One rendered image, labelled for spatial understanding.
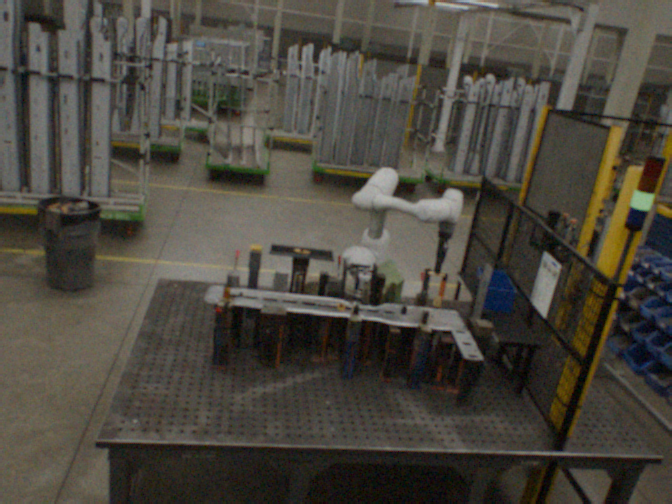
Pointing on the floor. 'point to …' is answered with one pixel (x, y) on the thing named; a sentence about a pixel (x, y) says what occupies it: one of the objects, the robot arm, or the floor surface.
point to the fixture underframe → (485, 468)
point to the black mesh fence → (538, 313)
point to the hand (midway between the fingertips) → (438, 266)
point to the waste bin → (69, 240)
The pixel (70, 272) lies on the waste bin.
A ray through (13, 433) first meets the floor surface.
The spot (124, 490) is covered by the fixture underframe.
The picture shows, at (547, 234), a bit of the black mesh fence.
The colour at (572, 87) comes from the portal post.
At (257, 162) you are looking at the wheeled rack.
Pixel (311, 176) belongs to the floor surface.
